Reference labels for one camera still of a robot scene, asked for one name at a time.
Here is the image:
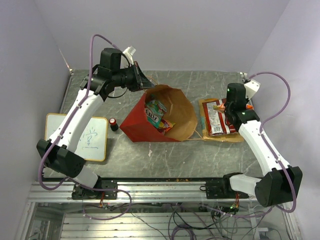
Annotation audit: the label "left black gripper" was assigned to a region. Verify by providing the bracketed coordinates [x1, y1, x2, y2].
[113, 61, 156, 93]

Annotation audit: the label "small orange snack packet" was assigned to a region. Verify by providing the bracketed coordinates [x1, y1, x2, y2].
[212, 103, 254, 112]

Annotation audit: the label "red Doritos chip bag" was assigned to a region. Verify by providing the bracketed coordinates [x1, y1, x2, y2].
[198, 98, 236, 137]

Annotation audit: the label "brown snack pouch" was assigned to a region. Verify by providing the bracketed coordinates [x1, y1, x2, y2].
[199, 112, 244, 143]

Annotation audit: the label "red brown paper bag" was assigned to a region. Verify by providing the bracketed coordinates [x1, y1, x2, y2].
[120, 84, 198, 142]

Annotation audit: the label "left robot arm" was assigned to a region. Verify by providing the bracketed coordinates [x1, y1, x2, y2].
[36, 46, 154, 199]

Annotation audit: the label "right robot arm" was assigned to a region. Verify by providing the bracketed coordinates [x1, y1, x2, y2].
[220, 83, 303, 207]

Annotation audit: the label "teal Fox's candy bag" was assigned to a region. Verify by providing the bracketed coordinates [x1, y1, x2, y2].
[144, 99, 167, 128]

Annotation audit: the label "colourful small snack packets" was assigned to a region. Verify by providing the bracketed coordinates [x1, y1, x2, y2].
[157, 119, 176, 135]

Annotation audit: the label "red capped black marker stamp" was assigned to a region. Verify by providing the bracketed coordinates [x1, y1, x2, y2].
[108, 118, 119, 132]

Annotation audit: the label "small whiteboard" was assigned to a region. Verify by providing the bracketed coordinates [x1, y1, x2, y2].
[44, 113, 109, 162]

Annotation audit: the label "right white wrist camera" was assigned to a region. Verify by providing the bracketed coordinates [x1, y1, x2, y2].
[244, 79, 261, 101]

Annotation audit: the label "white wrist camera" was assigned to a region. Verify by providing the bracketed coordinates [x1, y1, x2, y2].
[244, 79, 261, 101]
[122, 46, 136, 68]

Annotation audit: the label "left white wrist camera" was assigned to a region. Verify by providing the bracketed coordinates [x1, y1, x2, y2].
[122, 46, 136, 68]

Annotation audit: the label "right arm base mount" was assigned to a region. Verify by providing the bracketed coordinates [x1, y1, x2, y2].
[199, 172, 249, 199]

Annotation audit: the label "aluminium extrusion rail frame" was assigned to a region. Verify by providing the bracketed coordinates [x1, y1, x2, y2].
[27, 181, 256, 204]

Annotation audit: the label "cable tangle under table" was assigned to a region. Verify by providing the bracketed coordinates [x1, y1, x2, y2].
[82, 184, 276, 240]

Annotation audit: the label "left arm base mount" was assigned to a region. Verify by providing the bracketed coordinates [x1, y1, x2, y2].
[71, 178, 118, 200]

